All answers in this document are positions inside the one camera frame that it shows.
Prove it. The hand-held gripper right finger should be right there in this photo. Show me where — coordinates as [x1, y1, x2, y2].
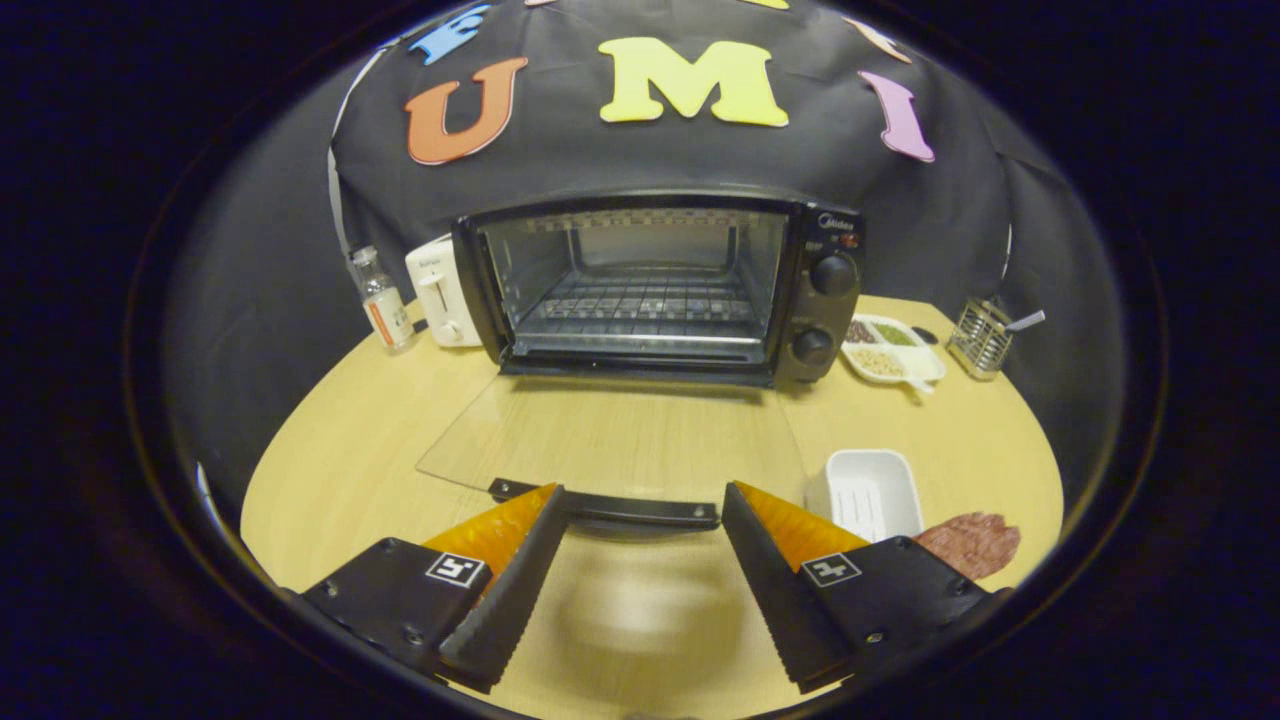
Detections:
[721, 481, 1002, 695]

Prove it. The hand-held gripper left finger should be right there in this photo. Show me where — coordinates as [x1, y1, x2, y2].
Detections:
[300, 484, 573, 695]

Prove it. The raw red meat steak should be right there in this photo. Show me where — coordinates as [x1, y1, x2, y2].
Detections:
[912, 512, 1022, 582]

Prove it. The black toaster oven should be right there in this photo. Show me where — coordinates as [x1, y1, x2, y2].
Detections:
[415, 190, 868, 532]

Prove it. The white bread toaster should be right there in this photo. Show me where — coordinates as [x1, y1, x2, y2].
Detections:
[405, 234, 484, 349]

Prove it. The metal oven rack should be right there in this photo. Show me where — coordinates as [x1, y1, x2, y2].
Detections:
[515, 268, 768, 353]

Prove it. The white plastic tray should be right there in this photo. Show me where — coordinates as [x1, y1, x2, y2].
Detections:
[805, 449, 925, 544]

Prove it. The white divided plate with beans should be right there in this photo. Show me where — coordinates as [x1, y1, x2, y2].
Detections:
[840, 314, 948, 394]

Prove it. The small clear bottle orange label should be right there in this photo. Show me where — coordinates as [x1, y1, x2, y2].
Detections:
[350, 246, 417, 354]

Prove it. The metal wire utensil holder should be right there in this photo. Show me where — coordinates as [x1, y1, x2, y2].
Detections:
[946, 297, 1014, 382]

